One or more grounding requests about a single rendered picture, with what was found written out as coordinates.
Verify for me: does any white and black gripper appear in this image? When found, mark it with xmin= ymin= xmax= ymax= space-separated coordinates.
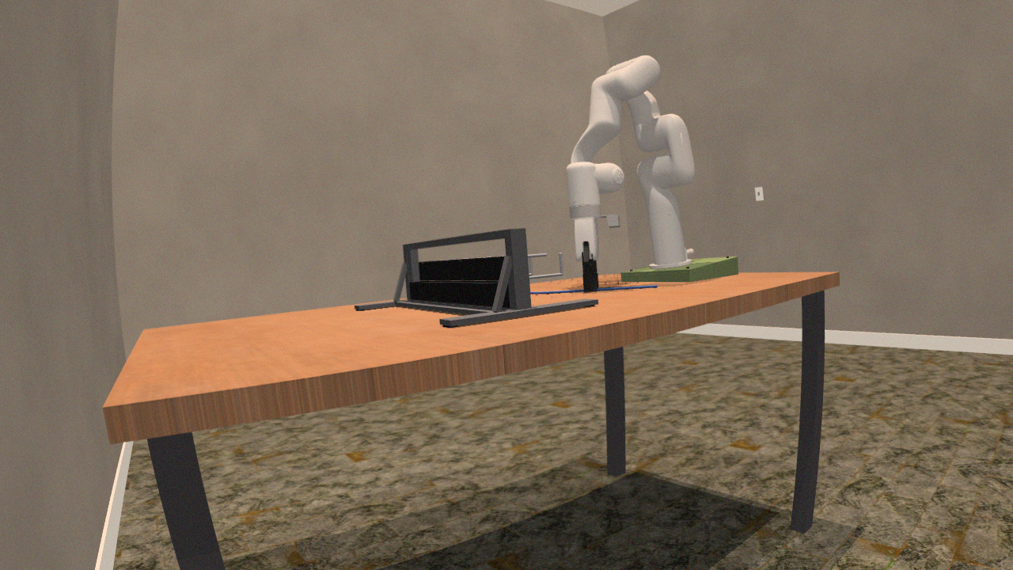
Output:
xmin=571 ymin=216 xmax=601 ymax=292

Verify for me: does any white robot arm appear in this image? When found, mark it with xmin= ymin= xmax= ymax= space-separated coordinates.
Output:
xmin=566 ymin=55 xmax=695 ymax=269

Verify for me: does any grey free-standing rack with steel rings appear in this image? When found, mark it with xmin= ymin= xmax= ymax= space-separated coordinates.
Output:
xmin=355 ymin=228 xmax=598 ymax=328

